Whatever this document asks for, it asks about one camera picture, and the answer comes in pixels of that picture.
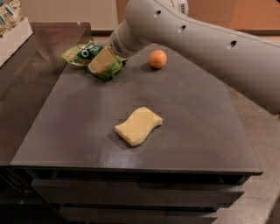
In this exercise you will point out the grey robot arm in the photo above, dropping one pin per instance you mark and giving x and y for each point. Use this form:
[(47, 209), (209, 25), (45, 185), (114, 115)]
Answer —
[(247, 63)]

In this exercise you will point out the dark glass side table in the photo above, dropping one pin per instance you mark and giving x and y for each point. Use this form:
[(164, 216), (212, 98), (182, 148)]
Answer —
[(26, 80)]

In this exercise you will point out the grey drawer cabinet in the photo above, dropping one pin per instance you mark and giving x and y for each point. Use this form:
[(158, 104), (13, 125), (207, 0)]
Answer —
[(195, 163)]

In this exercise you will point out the orange fruit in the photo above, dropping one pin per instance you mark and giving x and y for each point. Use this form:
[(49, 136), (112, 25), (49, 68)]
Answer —
[(157, 59)]

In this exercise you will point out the green rice chip bag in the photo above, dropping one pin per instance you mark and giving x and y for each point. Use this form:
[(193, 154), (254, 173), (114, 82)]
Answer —
[(82, 54)]

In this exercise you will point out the white box with snacks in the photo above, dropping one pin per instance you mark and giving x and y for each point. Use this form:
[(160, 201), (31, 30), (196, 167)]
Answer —
[(15, 28)]

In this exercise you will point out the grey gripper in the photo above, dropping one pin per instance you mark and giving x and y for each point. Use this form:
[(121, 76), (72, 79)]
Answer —
[(122, 46)]

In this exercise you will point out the yellow sponge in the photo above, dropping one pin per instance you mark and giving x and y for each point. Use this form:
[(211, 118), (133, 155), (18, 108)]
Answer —
[(138, 126)]

